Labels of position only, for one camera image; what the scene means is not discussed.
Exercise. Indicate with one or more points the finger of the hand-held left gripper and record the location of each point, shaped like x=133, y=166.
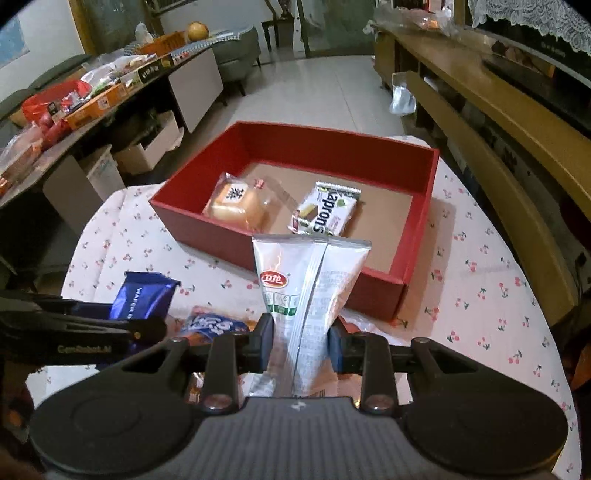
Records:
x=138, y=328
x=69, y=302

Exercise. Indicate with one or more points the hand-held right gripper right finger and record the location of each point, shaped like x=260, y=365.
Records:
x=334, y=351

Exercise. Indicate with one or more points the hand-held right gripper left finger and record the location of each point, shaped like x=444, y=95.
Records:
x=265, y=342

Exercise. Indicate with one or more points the blue wafer packet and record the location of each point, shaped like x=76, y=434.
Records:
x=143, y=295

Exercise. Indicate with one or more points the white snack packet red logo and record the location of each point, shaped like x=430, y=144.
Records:
x=286, y=295

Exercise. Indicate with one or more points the red cardboard box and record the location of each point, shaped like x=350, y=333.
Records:
x=207, y=226

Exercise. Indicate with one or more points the orange bagged snacks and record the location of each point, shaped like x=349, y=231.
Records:
x=21, y=157

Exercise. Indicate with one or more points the crumpled plastic bag with snacks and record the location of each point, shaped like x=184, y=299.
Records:
x=415, y=21

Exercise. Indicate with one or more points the orange snack packet blue label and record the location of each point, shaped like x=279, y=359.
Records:
x=212, y=325

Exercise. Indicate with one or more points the white storage bin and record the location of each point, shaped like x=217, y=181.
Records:
x=101, y=170

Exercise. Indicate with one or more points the green and white wafer packet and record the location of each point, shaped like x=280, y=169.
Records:
x=328, y=210

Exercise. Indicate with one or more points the yellow cake in clear wrapper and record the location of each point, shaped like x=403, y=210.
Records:
x=235, y=203

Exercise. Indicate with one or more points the cherry print tablecloth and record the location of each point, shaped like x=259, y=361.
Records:
x=461, y=286

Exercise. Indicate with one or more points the white cardboard box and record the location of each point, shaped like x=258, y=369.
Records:
x=152, y=147

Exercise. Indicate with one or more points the orange flat box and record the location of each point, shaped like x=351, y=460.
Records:
x=97, y=106

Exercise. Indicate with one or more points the red plastic bag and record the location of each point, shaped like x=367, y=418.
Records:
x=46, y=99

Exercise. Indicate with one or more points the grey-green sofa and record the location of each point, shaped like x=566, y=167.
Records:
x=51, y=69

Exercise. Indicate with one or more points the pile of snack packets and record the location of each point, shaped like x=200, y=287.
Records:
x=115, y=69

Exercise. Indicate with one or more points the black box with label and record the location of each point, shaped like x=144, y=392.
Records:
x=150, y=69

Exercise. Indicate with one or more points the low table with white drawers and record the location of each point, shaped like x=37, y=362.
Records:
x=194, y=87

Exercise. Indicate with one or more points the clear plastic bag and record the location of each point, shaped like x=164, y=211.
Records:
x=402, y=97

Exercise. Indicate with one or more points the orange plastic crate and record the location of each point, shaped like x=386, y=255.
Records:
x=161, y=45

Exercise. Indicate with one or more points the grey-green armchair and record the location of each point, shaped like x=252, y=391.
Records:
x=235, y=60

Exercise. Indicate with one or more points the yellow pomelo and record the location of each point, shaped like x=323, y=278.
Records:
x=198, y=31

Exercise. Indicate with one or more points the wooden TV cabinet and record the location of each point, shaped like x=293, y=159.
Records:
x=461, y=69

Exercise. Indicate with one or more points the wooden chair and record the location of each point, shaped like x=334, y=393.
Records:
x=272, y=30

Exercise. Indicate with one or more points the glass door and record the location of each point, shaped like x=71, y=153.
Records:
x=337, y=27

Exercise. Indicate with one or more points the black television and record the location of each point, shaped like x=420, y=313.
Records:
x=554, y=92

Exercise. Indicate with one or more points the white lace cloth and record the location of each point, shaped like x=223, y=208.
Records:
x=531, y=18

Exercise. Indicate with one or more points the wall map poster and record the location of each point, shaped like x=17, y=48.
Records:
x=11, y=44

